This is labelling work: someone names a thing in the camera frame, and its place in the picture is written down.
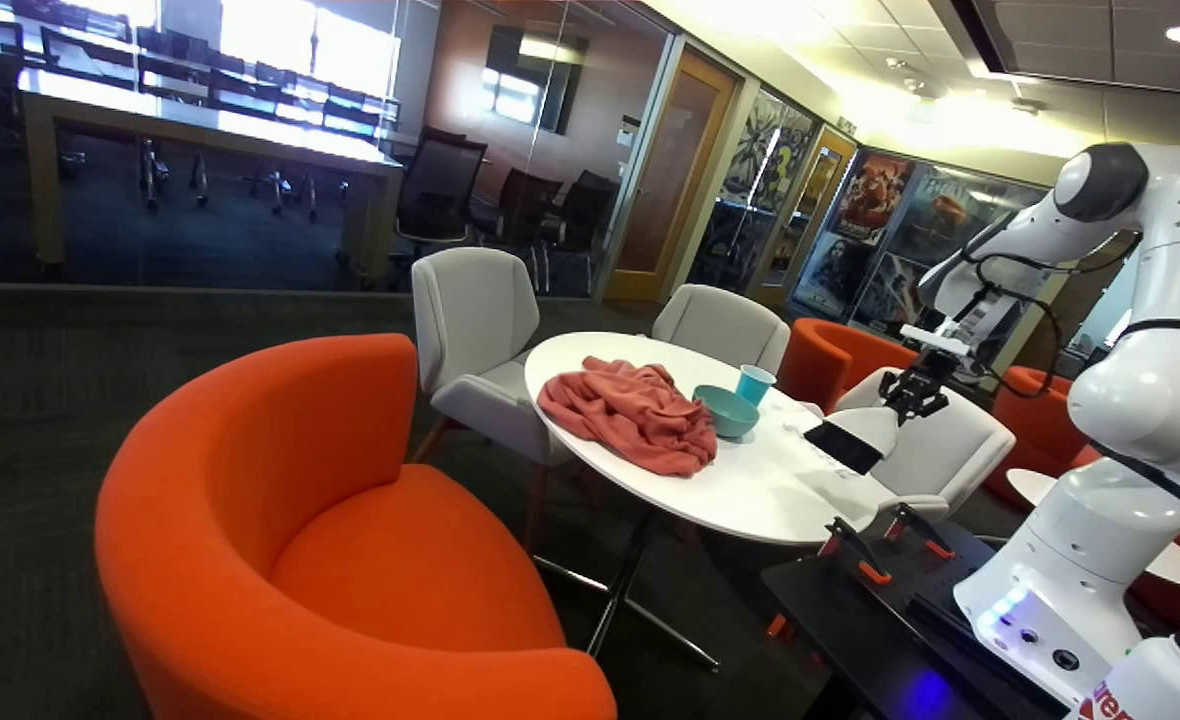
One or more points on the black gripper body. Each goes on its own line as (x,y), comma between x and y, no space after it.
(919,384)

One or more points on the white hand brush black bristles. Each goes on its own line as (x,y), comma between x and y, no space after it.
(861,428)

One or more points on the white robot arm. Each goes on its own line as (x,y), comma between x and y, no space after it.
(1148,401)

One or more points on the wide white chair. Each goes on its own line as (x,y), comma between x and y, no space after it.
(949,463)

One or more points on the black clamp orange trigger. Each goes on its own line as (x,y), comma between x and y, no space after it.
(936,550)
(875,574)

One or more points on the teal cup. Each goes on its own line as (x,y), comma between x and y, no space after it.
(754,384)

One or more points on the teal bowl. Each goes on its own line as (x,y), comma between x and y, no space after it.
(724,409)

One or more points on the black perforated mounting board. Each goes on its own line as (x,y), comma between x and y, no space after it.
(942,602)

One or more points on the low white chair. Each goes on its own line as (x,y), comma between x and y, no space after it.
(721,327)

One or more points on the pink cloth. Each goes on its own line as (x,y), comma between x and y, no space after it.
(629,412)

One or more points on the chrome table base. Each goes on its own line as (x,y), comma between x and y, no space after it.
(626,574)

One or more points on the wooden door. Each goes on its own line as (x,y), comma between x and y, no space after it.
(675,175)

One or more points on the black office chair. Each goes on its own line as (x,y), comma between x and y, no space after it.
(526,200)
(586,206)
(440,182)

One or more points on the tall-backed white chair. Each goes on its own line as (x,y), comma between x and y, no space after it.
(473,320)

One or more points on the large orange tub chair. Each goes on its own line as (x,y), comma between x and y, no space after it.
(348,560)

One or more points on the long wooden counter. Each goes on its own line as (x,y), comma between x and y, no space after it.
(215,126)

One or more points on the red wall poster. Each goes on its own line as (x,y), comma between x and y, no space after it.
(875,195)

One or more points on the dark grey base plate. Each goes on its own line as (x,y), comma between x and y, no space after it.
(815,602)

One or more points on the wall mounted screen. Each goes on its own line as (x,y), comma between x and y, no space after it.
(533,81)

